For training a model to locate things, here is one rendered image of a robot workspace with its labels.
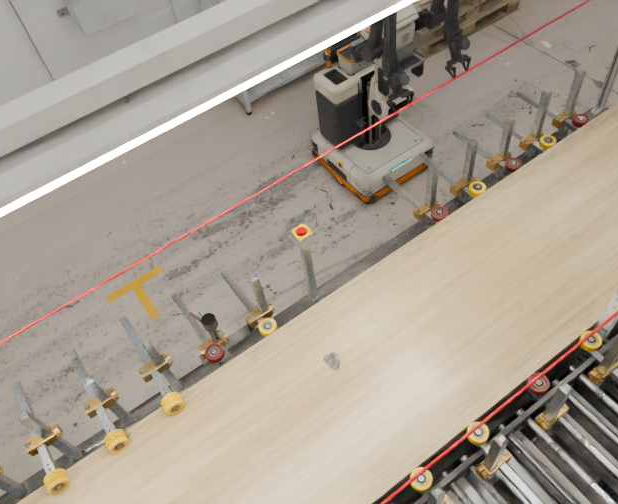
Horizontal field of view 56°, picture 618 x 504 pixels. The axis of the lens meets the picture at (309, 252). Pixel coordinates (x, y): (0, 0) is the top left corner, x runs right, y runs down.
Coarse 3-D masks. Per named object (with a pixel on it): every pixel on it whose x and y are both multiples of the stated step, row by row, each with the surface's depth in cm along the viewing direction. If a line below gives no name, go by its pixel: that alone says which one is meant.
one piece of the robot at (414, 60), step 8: (408, 48) 330; (400, 56) 331; (408, 56) 334; (416, 56) 333; (400, 64) 331; (408, 64) 330; (416, 64) 329; (376, 72) 335; (416, 72) 345; (384, 80) 330; (384, 88) 336
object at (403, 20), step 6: (408, 6) 309; (402, 12) 308; (408, 12) 309; (414, 12) 310; (402, 18) 308; (408, 18) 309; (414, 18) 310; (396, 24) 307; (402, 24) 308; (408, 24) 318; (396, 30) 314
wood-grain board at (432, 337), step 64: (512, 192) 284; (576, 192) 280; (448, 256) 266; (512, 256) 262; (576, 256) 258; (320, 320) 253; (384, 320) 250; (448, 320) 246; (512, 320) 243; (576, 320) 240; (256, 384) 238; (320, 384) 235; (384, 384) 232; (448, 384) 230; (512, 384) 227; (128, 448) 228; (192, 448) 225; (256, 448) 223; (320, 448) 220; (384, 448) 217
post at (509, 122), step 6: (510, 120) 285; (504, 126) 290; (510, 126) 287; (504, 132) 292; (510, 132) 291; (504, 138) 294; (510, 138) 295; (504, 144) 297; (504, 150) 299; (498, 168) 311; (498, 174) 314
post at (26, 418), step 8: (24, 416) 212; (32, 416) 217; (24, 424) 214; (32, 424) 217; (40, 424) 221; (40, 432) 222; (48, 432) 225; (64, 440) 239; (56, 448) 235; (64, 448) 238; (72, 448) 243; (72, 456) 245
